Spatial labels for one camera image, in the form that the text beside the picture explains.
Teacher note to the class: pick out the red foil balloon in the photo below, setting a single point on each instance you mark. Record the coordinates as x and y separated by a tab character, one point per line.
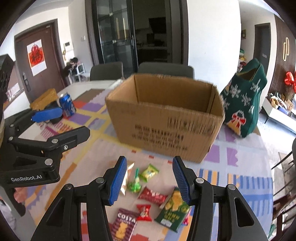
290	80

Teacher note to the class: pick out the brown cardboard box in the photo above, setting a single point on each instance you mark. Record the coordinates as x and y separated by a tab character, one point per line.
161	125

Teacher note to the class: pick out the pink snack packet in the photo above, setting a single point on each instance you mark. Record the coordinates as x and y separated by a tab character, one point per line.
186	220

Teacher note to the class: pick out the woven yellow tissue box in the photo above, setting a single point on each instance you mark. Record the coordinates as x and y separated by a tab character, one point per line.
44	97

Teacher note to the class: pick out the white shoe shelf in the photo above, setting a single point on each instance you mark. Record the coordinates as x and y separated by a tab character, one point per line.
81	74

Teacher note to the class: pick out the cluttered hallway shelf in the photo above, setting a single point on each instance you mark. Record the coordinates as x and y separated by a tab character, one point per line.
242	60

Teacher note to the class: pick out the green candy packet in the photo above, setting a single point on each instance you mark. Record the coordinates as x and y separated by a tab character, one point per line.
134	186

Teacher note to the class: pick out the yellow-green snack packet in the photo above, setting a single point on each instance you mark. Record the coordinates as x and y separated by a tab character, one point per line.
149	173

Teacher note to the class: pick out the dark interior door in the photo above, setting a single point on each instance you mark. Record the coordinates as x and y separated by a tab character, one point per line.
262	51

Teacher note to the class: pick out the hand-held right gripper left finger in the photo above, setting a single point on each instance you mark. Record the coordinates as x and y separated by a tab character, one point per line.
118	183

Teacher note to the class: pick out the person's left hand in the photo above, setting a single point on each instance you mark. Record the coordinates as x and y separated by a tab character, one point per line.
20	194

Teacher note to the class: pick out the black glass sliding door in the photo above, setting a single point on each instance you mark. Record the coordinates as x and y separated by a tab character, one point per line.
115	34

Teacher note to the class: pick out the green snack bag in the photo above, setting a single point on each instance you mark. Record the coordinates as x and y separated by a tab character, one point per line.
172	212

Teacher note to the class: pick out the white low cabinet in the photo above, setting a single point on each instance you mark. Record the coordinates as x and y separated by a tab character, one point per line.
277	115

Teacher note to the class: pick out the blue soda can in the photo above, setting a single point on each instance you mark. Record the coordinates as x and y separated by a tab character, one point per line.
67	104

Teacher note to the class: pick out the gold wall ornament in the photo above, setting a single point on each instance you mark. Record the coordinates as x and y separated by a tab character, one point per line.
286	48

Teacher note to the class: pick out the white wall intercom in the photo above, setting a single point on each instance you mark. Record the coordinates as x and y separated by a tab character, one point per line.
68	46

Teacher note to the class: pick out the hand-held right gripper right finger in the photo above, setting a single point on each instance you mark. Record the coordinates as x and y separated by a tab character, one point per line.
182	183

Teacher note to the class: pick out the dark dining chair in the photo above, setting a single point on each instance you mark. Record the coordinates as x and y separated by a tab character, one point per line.
285	166

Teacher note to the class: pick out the white snack packet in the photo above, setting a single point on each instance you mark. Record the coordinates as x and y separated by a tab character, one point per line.
130	168

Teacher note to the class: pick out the maroon biscuit box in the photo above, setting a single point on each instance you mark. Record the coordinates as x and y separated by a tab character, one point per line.
123	227

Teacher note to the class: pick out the red and white door poster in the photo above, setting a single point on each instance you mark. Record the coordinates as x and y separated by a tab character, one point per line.
37	58

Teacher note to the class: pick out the brown entrance door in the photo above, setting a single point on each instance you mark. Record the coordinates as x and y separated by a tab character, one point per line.
53	58

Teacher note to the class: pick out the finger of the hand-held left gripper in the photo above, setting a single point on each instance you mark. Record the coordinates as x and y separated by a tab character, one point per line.
46	115
71	138

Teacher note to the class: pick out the small red snack packet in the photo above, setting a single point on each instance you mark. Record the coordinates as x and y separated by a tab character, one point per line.
143	212

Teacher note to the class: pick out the colourful patterned tablecloth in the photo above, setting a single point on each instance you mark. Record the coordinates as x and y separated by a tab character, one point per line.
92	153

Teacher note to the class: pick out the grey dining chair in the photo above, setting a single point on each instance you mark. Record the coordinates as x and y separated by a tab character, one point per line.
166	69
106	70

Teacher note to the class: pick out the dark plush toy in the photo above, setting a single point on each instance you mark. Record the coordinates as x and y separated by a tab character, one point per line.
70	66

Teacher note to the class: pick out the green knit bag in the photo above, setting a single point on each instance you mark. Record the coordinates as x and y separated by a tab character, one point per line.
245	102

